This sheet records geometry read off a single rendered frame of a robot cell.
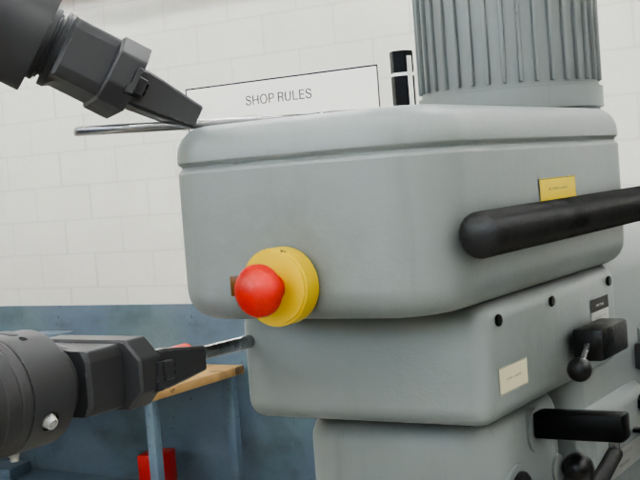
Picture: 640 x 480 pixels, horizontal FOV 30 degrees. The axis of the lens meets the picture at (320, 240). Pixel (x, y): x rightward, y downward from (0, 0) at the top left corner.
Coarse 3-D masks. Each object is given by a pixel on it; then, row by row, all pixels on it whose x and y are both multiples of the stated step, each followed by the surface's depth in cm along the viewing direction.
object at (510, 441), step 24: (528, 408) 108; (552, 408) 113; (336, 432) 107; (360, 432) 106; (384, 432) 104; (408, 432) 103; (432, 432) 102; (456, 432) 101; (480, 432) 102; (504, 432) 103; (528, 432) 107; (336, 456) 107; (360, 456) 105; (384, 456) 104; (408, 456) 103; (432, 456) 102; (456, 456) 101; (480, 456) 101; (504, 456) 103; (528, 456) 107; (552, 456) 112
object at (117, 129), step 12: (204, 120) 101; (216, 120) 101; (228, 120) 101; (240, 120) 101; (252, 120) 102; (84, 132) 97; (96, 132) 98; (108, 132) 98; (120, 132) 99; (132, 132) 100
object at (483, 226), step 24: (600, 192) 110; (624, 192) 113; (480, 216) 86; (504, 216) 88; (528, 216) 91; (552, 216) 95; (576, 216) 100; (600, 216) 105; (624, 216) 111; (480, 240) 87; (504, 240) 87; (528, 240) 91; (552, 240) 97
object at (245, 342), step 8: (248, 336) 106; (184, 344) 99; (216, 344) 102; (224, 344) 103; (232, 344) 104; (240, 344) 104; (248, 344) 105; (208, 352) 101; (216, 352) 102; (224, 352) 103
